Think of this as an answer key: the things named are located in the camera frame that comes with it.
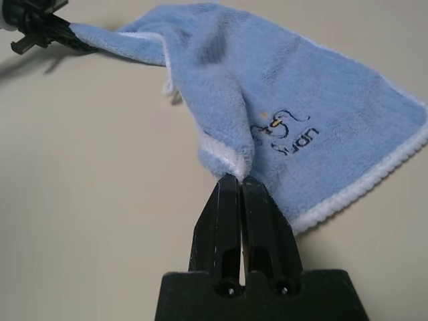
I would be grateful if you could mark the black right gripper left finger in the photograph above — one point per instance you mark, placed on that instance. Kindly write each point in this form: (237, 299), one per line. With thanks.
(214, 234)

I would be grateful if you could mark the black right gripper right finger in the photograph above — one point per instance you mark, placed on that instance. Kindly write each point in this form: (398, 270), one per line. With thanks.
(271, 234)

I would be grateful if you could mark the light blue terry towel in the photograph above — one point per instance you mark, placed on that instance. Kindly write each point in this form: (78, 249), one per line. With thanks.
(284, 100)

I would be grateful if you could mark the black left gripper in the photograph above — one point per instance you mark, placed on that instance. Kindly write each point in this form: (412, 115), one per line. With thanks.
(33, 20)

